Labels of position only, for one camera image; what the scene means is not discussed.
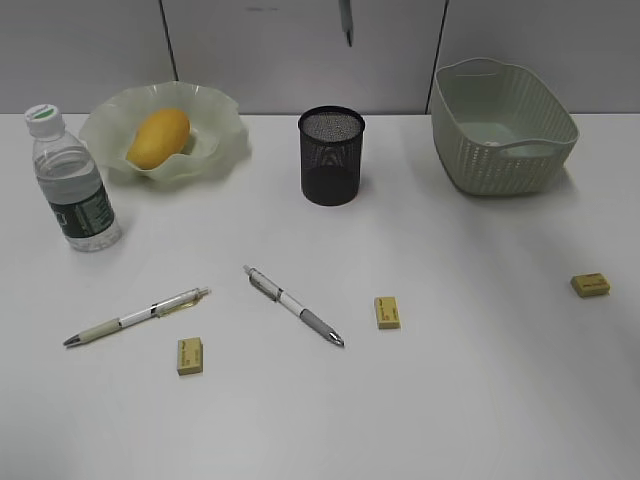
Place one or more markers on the yellow eraser middle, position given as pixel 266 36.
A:
pixel 386 311

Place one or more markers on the yellow eraser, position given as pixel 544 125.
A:
pixel 386 311
pixel 590 285
pixel 189 356

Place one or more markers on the yellow eraser right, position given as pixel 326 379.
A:
pixel 590 285

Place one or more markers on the yellow eraser left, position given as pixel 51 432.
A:
pixel 189 356

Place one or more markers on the pale green woven basket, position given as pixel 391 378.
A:
pixel 499 131

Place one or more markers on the pale green wavy plate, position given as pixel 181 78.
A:
pixel 218 142

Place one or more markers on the beige grip mechanical pencil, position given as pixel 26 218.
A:
pixel 155 310

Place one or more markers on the blue grip mechanical pencil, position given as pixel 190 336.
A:
pixel 346 20

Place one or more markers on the black mesh pen holder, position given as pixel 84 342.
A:
pixel 331 139

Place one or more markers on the yellow mango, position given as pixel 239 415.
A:
pixel 162 134

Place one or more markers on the grey grip mechanical pencil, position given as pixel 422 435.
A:
pixel 276 294

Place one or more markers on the clear water bottle green label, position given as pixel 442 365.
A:
pixel 71 182

